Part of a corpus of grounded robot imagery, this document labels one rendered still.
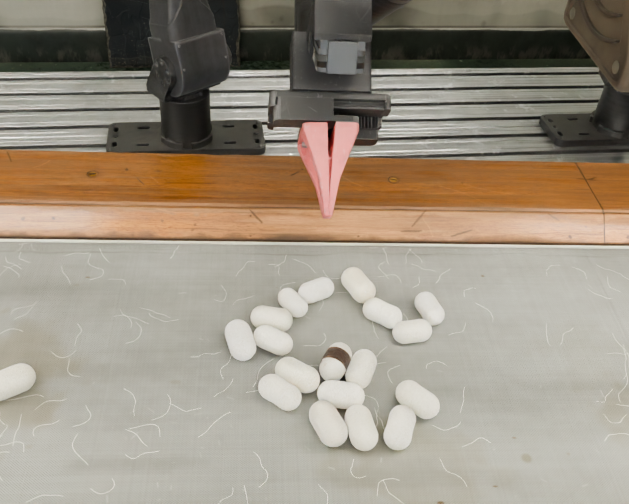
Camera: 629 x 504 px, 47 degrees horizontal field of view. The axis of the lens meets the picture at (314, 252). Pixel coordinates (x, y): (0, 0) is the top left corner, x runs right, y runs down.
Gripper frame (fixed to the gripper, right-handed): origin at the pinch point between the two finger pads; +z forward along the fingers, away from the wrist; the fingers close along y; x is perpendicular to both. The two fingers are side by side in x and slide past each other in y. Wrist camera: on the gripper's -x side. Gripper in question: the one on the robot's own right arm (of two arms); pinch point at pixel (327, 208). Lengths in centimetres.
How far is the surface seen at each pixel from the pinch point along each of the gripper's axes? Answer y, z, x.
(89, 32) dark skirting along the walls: -61, -95, 175
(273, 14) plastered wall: 1, -104, 174
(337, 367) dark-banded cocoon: 0.3, 13.4, -4.1
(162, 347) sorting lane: -13.5, 11.8, -0.2
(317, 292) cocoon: -0.7, 7.1, 1.7
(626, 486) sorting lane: 20.4, 21.8, -8.9
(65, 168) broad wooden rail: -24.9, -6.0, 11.8
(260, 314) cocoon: -5.6, 9.1, -0.4
